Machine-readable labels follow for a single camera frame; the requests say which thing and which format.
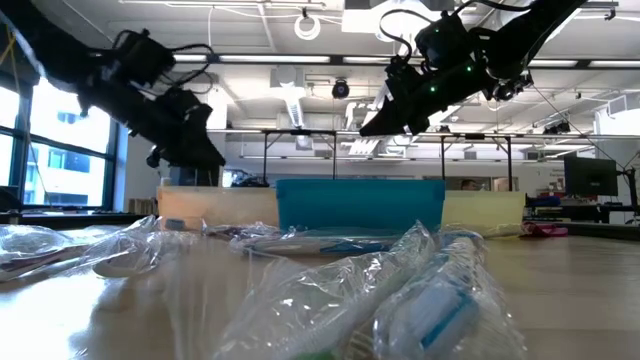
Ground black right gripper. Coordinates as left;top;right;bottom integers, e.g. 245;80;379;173
359;57;496;138

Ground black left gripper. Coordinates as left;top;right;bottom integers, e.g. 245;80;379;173
127;88;227;169

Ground small teal plastic bin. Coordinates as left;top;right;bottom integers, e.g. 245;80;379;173
275;178;446;236

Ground orange plastic bin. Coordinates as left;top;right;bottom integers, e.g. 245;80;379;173
157;185;280;232

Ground white ceiling light panel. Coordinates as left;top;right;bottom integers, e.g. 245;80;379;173
341;0;454;36

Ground black ceiling-hung device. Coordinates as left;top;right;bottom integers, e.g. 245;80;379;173
492;71;534;103

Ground yellow plastic bin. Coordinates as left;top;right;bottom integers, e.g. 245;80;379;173
442;190;527;234

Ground yellow wrapped toothbrush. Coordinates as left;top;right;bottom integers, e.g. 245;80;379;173
479;224;526;239

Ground blue storage box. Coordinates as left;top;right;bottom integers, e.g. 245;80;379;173
527;195;562;209

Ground magenta cloth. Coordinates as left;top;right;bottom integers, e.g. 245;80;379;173
522;222;570;238

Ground black computer monitor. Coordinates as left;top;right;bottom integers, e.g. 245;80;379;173
563;155;620;198

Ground black ceiling dome camera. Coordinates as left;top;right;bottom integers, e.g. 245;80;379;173
330;78;352;101

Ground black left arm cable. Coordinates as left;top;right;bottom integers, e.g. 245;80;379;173
164;42;219;96

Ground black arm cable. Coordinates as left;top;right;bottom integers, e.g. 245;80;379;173
378;8;446;64
164;42;219;96

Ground black metal gantry frame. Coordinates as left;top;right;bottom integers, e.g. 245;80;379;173
259;128;514;192

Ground silver ventilation duct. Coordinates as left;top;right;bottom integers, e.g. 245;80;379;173
269;67;307;129

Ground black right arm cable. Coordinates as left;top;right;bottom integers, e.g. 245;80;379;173
378;8;446;64

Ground large window dark frame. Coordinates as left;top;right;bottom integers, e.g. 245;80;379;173
0;74;121;211

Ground white coiled ceiling cable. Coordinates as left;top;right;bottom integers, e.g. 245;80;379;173
293;13;323;42

